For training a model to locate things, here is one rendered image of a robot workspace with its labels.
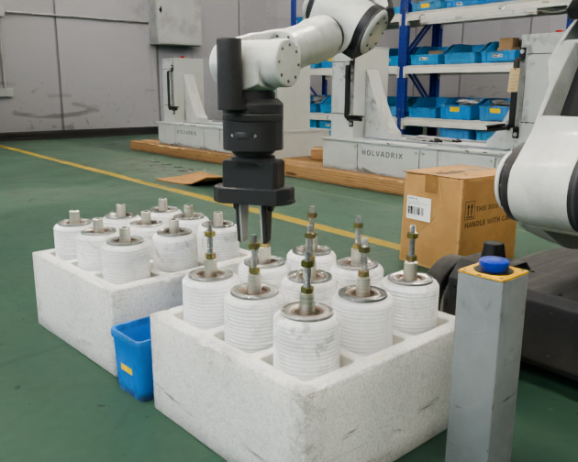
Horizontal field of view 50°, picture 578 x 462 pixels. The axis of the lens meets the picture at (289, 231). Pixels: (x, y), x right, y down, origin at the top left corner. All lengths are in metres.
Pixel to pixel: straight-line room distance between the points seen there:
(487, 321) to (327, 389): 0.24
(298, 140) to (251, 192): 3.53
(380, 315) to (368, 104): 2.94
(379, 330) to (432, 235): 1.08
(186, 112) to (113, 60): 2.31
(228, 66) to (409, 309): 0.47
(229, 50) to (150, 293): 0.59
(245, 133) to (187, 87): 4.59
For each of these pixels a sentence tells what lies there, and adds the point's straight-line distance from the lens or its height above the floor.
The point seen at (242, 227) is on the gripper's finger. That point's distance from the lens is 0.93.
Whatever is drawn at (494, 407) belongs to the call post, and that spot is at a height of 0.13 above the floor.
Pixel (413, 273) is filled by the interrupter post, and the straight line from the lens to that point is 1.04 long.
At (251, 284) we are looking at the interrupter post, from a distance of 0.95.
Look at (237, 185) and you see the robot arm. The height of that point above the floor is 0.42.
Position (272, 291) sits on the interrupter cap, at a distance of 0.96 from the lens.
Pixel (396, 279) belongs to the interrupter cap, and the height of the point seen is 0.25.
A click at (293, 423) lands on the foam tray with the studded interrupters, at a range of 0.85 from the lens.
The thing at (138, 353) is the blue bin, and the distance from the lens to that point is 1.15.
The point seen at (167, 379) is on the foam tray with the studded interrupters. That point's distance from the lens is 1.10.
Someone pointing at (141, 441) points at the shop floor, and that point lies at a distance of 1.09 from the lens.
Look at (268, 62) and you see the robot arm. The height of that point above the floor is 0.59.
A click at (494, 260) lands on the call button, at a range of 0.89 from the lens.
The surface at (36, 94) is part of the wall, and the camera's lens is 7.30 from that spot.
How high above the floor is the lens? 0.56
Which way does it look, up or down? 13 degrees down
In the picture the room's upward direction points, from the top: straight up
